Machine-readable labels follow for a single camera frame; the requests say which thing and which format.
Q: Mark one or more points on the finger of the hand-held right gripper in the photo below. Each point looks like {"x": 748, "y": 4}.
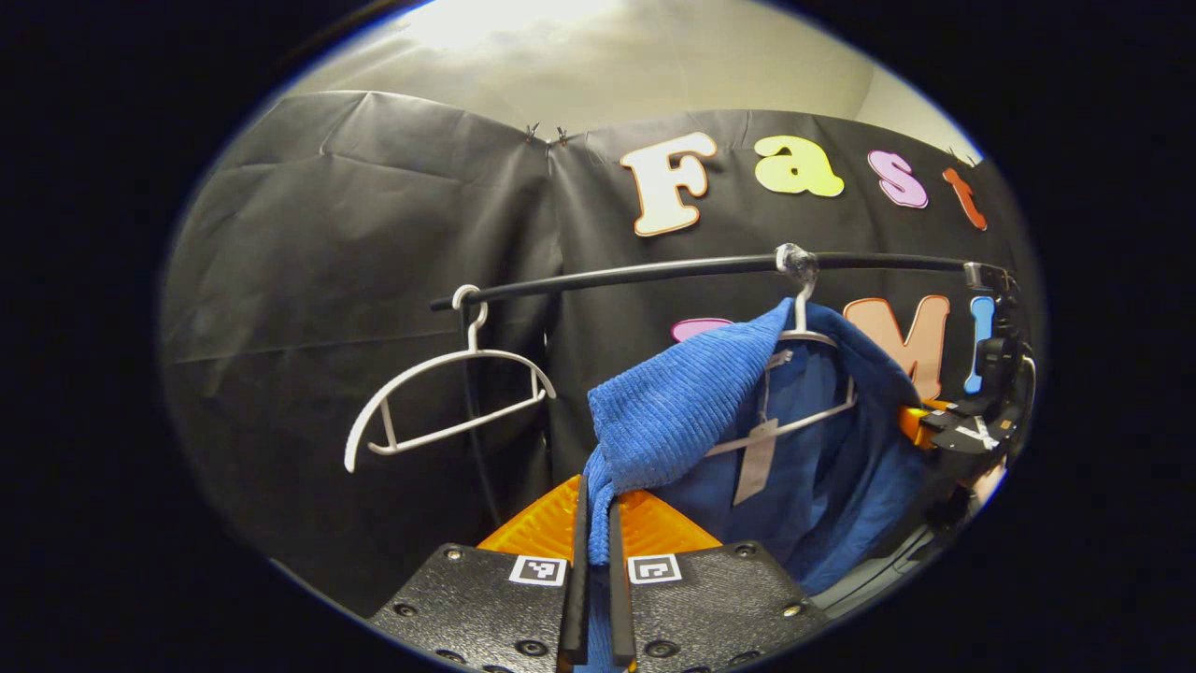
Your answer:
{"x": 972, "y": 435}

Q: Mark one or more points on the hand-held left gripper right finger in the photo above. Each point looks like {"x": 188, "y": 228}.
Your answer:
{"x": 621, "y": 608}

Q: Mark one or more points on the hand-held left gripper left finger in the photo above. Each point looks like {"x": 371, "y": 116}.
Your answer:
{"x": 577, "y": 598}

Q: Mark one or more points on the black clothes rack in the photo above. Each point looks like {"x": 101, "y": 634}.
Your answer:
{"x": 654, "y": 271}

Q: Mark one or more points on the black backdrop cloth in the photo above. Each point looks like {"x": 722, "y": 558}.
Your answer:
{"x": 327, "y": 280}

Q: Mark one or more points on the white plastic clothes hanger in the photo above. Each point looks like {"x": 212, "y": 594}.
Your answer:
{"x": 439, "y": 360}
{"x": 802, "y": 308}

